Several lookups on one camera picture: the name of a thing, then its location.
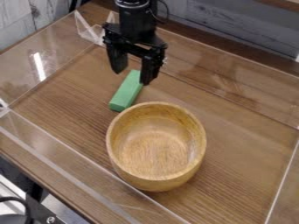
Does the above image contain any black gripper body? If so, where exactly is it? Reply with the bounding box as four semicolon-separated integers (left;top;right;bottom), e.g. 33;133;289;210
103;0;167;59

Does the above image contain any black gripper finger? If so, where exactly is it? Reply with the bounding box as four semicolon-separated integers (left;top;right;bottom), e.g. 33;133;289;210
107;44;128;74
140;55;163;85

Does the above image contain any green rectangular block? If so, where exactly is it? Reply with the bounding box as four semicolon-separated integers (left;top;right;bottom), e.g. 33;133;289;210
108;70;143;112

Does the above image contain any brown wooden bowl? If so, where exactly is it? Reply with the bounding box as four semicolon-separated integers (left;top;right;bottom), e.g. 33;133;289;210
107;101;207;192

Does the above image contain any clear acrylic corner bracket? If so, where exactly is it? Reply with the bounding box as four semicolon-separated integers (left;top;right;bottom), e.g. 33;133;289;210
73;10;105;46

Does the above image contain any black metal bracket with screw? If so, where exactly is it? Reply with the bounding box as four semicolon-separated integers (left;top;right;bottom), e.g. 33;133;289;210
25;195;65;224

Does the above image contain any black cable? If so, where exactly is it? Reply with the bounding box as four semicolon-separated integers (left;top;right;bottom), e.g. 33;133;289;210
0;197;40;224

